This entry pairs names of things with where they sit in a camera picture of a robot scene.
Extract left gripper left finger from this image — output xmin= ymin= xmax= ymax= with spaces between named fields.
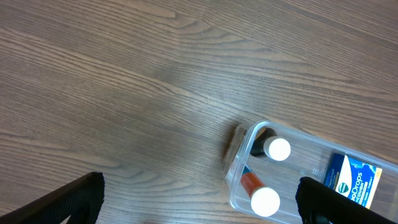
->
xmin=1 ymin=172 xmax=105 ymax=223

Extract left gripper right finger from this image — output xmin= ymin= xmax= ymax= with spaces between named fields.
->
xmin=295 ymin=177 xmax=394 ymax=224

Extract blue yellow VapoDrops box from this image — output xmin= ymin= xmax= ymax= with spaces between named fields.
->
xmin=323 ymin=154 xmax=382 ymax=209

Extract orange pill bottle white cap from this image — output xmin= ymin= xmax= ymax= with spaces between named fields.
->
xmin=240 ymin=166 xmax=280 ymax=217

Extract dark bottle white cap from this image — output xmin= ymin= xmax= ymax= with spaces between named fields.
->
xmin=250 ymin=128 xmax=291 ymax=161

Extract clear plastic container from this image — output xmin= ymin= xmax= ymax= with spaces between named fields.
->
xmin=224 ymin=120 xmax=397 ymax=223

